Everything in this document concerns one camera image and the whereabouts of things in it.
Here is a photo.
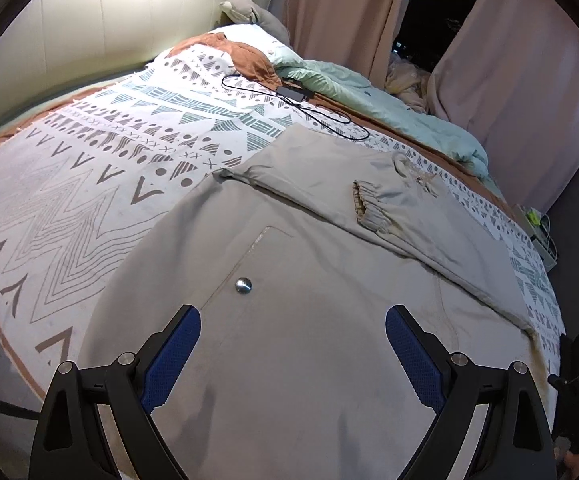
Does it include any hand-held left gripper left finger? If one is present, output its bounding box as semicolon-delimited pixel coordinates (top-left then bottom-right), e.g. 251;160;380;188
30;304;203;480

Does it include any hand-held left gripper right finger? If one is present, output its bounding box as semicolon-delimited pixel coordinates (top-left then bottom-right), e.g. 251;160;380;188
385;304;557;480

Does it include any beige jacket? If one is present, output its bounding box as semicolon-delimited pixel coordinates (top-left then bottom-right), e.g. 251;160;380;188
77;122;553;480

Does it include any white nightstand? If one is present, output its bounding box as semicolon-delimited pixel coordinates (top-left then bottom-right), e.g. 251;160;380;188
514;202;560;268

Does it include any patterned tasselled blanket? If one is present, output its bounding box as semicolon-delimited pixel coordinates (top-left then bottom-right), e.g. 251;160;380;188
0;32;567;411

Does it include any mint green duvet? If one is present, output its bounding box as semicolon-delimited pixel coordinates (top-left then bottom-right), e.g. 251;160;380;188
270;45;490;178

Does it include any pink cloth pile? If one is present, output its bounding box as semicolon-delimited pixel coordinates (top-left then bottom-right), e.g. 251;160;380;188
384;52;437;111

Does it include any black charger brick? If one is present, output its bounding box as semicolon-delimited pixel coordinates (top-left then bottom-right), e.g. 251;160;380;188
276;85;314;102

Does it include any white pillow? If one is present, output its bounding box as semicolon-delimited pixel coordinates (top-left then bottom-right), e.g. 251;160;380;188
217;25;297;68

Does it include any cream padded headboard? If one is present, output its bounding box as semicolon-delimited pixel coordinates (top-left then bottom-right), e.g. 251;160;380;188
0;0;278;153

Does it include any grey plush toy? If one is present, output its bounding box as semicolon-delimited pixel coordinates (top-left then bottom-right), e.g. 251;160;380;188
220;0;293;43

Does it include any black charger cable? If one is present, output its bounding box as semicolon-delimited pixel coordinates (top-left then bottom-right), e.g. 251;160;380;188
221;72;371;143

